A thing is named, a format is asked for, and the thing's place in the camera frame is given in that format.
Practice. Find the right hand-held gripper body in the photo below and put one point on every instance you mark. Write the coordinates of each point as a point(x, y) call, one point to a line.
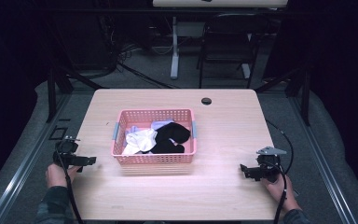
point(269, 164)

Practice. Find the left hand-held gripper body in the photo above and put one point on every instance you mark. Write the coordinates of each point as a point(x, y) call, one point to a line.
point(66, 153)

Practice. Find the white sock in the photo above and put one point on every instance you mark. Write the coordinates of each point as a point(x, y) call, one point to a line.
point(140, 141)

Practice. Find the pink plastic basket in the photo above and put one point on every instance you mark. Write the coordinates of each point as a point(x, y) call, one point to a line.
point(154, 136)

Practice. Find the light blue sock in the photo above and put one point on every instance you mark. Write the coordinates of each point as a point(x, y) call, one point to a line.
point(161, 123)

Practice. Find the black sock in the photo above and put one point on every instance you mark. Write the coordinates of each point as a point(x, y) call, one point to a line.
point(169, 138)

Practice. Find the person's left hand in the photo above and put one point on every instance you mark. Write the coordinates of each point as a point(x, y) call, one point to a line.
point(57, 174)

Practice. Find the person's right hand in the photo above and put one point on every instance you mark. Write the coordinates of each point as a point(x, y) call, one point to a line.
point(280, 192)

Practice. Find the black chair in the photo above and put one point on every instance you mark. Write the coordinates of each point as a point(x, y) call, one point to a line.
point(230, 40)

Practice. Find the white desk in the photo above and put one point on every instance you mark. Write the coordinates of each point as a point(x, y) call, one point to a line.
point(195, 31)

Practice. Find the black metal frame stand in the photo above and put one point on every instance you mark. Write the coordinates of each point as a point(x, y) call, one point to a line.
point(65, 81)
point(295, 90)

